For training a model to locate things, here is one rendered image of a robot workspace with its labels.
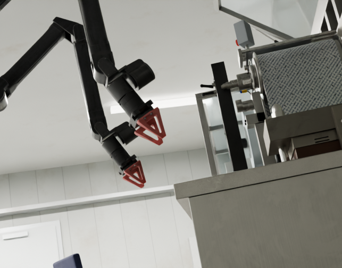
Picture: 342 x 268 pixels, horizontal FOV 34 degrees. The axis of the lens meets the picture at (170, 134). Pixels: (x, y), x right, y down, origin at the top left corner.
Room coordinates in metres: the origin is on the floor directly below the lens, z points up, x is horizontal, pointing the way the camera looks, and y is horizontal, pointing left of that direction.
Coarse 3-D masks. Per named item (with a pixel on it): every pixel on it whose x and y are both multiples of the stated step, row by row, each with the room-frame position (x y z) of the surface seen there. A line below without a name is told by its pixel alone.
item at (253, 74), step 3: (249, 66) 1.60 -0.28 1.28; (252, 66) 1.59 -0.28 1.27; (249, 69) 1.62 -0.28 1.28; (252, 69) 1.59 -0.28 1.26; (255, 69) 1.58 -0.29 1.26; (249, 72) 1.64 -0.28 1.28; (252, 72) 1.58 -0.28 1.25; (255, 72) 1.58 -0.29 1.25; (252, 75) 1.59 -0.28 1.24; (255, 75) 1.59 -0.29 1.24; (252, 78) 1.60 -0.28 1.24; (255, 78) 1.59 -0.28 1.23; (252, 81) 1.64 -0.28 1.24; (255, 81) 1.60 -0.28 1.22; (252, 84) 1.65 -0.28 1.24; (255, 84) 1.60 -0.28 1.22; (258, 84) 1.60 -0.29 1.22; (255, 87) 1.62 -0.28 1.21; (258, 87) 1.62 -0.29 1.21
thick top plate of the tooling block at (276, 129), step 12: (324, 108) 1.35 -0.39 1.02; (276, 120) 1.36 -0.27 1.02; (288, 120) 1.36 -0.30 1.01; (300, 120) 1.36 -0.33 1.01; (312, 120) 1.35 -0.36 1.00; (324, 120) 1.35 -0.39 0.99; (264, 132) 1.46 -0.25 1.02; (276, 132) 1.36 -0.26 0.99; (288, 132) 1.36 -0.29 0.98; (300, 132) 1.36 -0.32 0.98; (312, 132) 1.36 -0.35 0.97; (276, 144) 1.41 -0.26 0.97; (288, 144) 1.43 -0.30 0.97
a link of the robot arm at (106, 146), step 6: (114, 132) 1.89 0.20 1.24; (108, 138) 1.87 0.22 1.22; (114, 138) 1.87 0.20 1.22; (120, 138) 1.88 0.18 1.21; (102, 144) 1.87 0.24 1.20; (108, 144) 1.86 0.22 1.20; (114, 144) 1.87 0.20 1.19; (120, 144) 1.88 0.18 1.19; (108, 150) 1.87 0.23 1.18; (114, 150) 1.87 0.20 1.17
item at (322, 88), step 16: (272, 80) 1.56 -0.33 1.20; (288, 80) 1.55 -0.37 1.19; (304, 80) 1.55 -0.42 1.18; (320, 80) 1.54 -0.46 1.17; (336, 80) 1.54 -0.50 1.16; (272, 96) 1.56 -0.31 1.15; (288, 96) 1.55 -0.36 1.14; (304, 96) 1.55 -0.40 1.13; (320, 96) 1.55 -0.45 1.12; (336, 96) 1.54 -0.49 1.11; (288, 112) 1.55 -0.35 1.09
